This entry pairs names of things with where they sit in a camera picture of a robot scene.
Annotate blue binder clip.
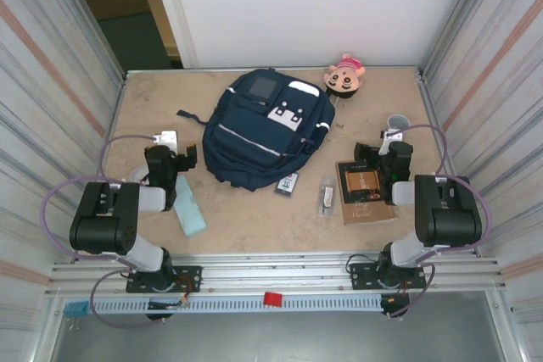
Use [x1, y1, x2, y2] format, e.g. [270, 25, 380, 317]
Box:
[63, 300, 90, 331]

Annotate white door frame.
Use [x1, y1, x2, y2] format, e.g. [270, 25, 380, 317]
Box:
[146, 0, 200, 70]

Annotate navy blue backpack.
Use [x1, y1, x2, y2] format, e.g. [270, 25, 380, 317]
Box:
[176, 67, 336, 192]

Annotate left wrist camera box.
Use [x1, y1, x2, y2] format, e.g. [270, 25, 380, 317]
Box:
[152, 129, 180, 153]

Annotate black cable junction box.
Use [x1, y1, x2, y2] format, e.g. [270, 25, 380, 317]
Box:
[146, 298, 190, 320]
[380, 293, 411, 320]

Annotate brown book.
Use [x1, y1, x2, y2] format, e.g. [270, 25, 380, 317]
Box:
[335, 159, 400, 226]

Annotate plush doll head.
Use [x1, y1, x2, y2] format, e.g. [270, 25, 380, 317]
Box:
[323, 52, 367, 101]

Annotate black card pack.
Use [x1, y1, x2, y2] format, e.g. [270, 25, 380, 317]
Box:
[274, 171, 301, 198]

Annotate grey cup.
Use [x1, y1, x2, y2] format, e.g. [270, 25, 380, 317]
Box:
[384, 114, 411, 141]

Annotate light blue pencil case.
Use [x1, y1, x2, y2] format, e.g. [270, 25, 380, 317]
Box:
[172, 174, 208, 237]

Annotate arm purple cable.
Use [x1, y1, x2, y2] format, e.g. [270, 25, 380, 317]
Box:
[383, 124, 493, 320]
[40, 134, 188, 329]

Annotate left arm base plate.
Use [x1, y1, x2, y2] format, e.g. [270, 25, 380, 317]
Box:
[126, 265, 203, 294]

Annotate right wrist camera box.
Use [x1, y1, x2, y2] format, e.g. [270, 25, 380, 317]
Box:
[378, 127, 404, 155]

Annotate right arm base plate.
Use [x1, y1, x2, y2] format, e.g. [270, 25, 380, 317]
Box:
[348, 262, 427, 291]

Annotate grey slotted cable duct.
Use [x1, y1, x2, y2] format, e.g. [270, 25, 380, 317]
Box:
[91, 296, 385, 315]

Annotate aluminium table frame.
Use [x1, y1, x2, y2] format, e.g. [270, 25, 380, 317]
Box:
[44, 65, 508, 298]

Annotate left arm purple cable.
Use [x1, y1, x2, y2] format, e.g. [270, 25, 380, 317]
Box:
[40, 134, 188, 329]

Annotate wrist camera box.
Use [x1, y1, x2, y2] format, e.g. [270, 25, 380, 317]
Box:
[152, 129, 180, 153]
[378, 127, 404, 155]

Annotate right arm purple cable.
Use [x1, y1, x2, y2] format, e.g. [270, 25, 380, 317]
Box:
[383, 124, 493, 320]

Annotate clear pen pack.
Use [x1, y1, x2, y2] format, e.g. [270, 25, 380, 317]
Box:
[316, 174, 337, 219]

